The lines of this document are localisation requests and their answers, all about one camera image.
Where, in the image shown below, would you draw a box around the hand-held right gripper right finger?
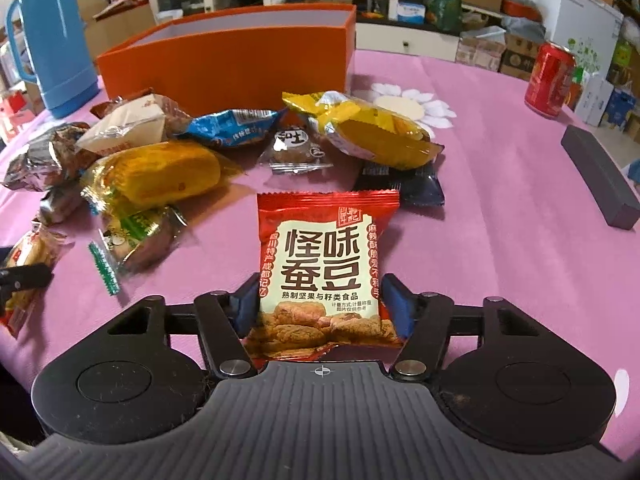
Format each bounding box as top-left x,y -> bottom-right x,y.
381,273 -> 551,381

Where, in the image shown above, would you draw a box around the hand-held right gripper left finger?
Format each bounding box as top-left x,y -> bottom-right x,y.
100,275 -> 263,381

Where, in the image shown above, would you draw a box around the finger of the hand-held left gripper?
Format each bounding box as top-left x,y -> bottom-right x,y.
0,264 -> 54,307

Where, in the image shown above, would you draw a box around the orange cookie packet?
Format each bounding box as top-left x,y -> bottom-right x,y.
0,227 -> 68,338

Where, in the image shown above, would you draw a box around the red bean snack packet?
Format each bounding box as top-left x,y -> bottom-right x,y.
242,190 -> 403,361

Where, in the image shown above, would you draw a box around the white sandwich bread packet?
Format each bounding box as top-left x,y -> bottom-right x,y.
75,101 -> 168,158

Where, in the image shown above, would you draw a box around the orange cardboard box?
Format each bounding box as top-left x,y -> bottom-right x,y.
95,3 -> 357,116

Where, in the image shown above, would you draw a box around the small brown snack packet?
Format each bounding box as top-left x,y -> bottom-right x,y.
32,182 -> 91,226

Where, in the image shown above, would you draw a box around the green-edged clear pastry packet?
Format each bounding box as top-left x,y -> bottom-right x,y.
87,204 -> 190,297

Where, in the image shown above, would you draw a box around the shiny brown snack packet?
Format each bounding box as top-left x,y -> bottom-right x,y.
0,122 -> 96,192

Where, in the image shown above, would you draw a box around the pink flower-print tablecloth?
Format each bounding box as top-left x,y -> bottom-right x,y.
0,49 -> 640,466

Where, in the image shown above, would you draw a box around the dark navy snack packet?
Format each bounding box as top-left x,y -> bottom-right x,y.
352,162 -> 446,207

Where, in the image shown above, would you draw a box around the yellow cake packet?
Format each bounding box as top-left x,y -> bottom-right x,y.
80,141 -> 246,208

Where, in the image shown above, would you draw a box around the clear packet with brown pastry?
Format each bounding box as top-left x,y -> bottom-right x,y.
256,125 -> 335,175

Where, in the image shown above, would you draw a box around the large yellow snack packet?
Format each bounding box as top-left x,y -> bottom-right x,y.
307,105 -> 446,171

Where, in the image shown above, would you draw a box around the blue cookie packet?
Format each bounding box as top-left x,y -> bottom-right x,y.
177,108 -> 280,152

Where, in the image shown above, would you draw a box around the small yellow silver snack packet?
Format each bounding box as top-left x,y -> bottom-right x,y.
281,90 -> 353,128

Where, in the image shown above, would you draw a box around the blue thermos jug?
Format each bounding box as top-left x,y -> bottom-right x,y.
4,0 -> 101,120

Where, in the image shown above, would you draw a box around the dark grey rectangular block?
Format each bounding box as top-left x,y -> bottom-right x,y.
560,125 -> 640,231

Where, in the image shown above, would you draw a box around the white drawer cabinet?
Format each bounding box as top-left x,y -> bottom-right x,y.
356,21 -> 461,64

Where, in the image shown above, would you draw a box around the flat cardboard box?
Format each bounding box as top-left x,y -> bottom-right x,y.
91,2 -> 157,52

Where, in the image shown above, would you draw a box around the stacked printed cardboard boxes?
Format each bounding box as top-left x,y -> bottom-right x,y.
457,27 -> 540,81

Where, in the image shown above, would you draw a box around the red soda can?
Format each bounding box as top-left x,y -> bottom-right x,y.
524,41 -> 577,120

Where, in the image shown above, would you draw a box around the white carton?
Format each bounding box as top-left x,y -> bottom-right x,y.
574,72 -> 616,127

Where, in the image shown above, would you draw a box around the green plastic bag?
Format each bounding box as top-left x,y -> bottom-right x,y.
427,0 -> 464,34

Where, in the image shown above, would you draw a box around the white chest freezer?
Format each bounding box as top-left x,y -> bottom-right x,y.
522,0 -> 626,86

